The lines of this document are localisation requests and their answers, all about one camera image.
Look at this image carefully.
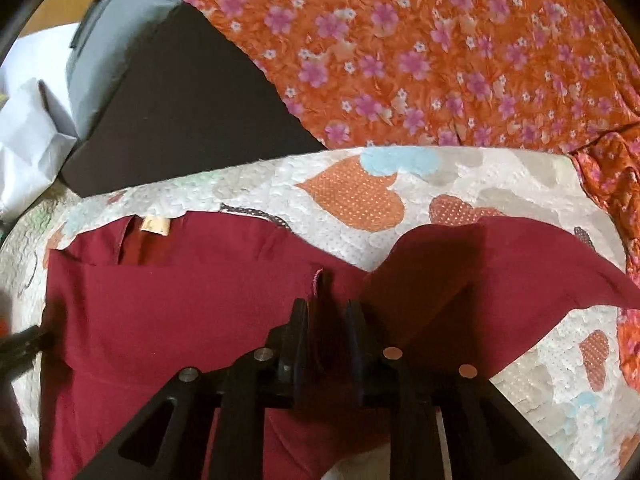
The grey pillow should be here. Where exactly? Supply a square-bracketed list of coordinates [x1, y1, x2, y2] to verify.
[66, 0, 187, 137]

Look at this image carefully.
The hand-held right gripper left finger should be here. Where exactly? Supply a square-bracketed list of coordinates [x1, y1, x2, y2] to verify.
[74, 298, 314, 480]

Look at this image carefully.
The dark brown cushion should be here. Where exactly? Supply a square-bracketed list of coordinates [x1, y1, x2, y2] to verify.
[59, 2, 327, 197]

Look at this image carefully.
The dark red garment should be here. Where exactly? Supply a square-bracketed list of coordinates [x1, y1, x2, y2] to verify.
[39, 213, 640, 480]

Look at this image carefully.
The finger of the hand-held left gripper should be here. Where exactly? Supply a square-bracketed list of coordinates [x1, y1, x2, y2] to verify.
[0, 326, 55, 386]

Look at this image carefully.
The orange floral bedsheet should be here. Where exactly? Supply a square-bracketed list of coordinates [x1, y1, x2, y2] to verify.
[184, 0, 640, 391]

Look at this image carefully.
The heart print quilted blanket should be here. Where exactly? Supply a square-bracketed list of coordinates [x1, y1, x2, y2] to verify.
[0, 146, 640, 480]

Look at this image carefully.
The white crumpled cloth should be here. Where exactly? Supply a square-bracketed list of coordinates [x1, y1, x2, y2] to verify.
[0, 22, 83, 226]

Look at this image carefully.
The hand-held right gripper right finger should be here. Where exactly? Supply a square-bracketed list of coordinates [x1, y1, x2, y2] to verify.
[345, 300, 583, 480]

